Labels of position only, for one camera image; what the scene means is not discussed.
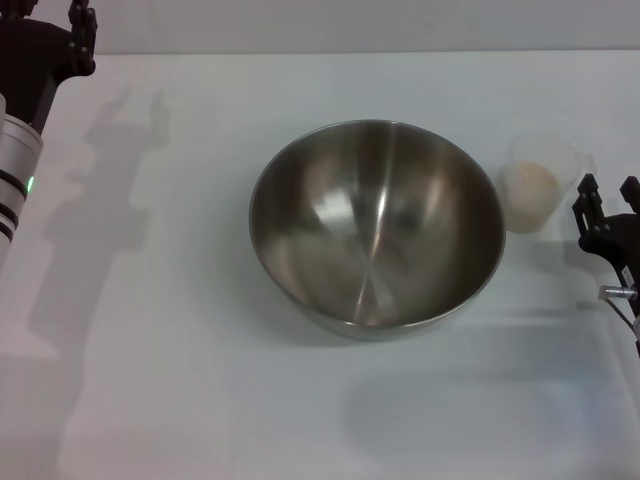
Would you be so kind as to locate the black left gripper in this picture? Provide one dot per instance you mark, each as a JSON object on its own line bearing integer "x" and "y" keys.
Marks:
{"x": 32, "y": 65}

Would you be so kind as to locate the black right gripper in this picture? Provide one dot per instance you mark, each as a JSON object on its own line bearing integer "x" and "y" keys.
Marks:
{"x": 622, "y": 240}

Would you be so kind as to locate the clear plastic measuring cup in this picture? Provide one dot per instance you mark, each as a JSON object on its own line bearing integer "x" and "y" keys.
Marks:
{"x": 540, "y": 147}

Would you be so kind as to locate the stainless steel mixing bowl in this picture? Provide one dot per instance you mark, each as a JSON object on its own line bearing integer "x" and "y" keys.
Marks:
{"x": 375, "y": 230}

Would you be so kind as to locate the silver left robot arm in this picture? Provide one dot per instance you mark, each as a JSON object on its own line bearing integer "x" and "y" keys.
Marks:
{"x": 15, "y": 165}

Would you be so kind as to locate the silver metal standoff pin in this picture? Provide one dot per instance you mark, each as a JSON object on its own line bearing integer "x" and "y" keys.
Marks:
{"x": 617, "y": 291}

